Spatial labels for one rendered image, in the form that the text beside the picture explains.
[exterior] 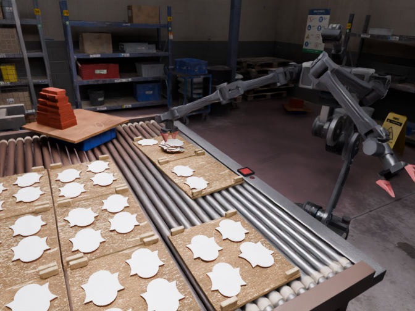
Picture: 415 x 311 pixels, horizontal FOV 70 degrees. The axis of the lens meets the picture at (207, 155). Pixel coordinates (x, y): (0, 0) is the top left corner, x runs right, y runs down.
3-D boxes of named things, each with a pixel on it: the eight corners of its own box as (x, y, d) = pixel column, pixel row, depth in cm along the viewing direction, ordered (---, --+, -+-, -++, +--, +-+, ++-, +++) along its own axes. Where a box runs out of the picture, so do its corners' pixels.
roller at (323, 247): (165, 123, 267) (164, 117, 265) (354, 273, 115) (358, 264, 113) (159, 123, 264) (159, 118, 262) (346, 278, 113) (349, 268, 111)
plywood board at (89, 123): (80, 110, 242) (79, 108, 241) (128, 121, 222) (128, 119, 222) (21, 128, 201) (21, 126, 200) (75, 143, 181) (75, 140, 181)
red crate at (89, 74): (114, 74, 588) (113, 60, 576) (120, 78, 553) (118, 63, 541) (79, 76, 558) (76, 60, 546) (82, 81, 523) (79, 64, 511)
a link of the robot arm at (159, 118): (182, 118, 188) (177, 105, 187) (168, 123, 180) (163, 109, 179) (171, 123, 196) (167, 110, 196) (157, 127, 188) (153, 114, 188)
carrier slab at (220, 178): (205, 155, 197) (205, 153, 197) (244, 182, 167) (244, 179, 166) (157, 166, 179) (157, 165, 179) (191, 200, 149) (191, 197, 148)
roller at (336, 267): (159, 123, 264) (159, 118, 262) (346, 278, 113) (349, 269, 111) (154, 124, 262) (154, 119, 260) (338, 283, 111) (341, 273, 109)
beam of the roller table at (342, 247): (171, 121, 277) (171, 115, 274) (383, 280, 115) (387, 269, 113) (162, 123, 273) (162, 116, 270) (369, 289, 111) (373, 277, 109)
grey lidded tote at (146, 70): (157, 73, 623) (157, 61, 613) (165, 75, 597) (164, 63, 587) (135, 75, 597) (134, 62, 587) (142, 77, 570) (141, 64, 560)
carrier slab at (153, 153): (175, 134, 229) (175, 132, 228) (204, 154, 199) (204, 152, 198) (131, 143, 211) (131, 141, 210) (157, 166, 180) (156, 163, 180)
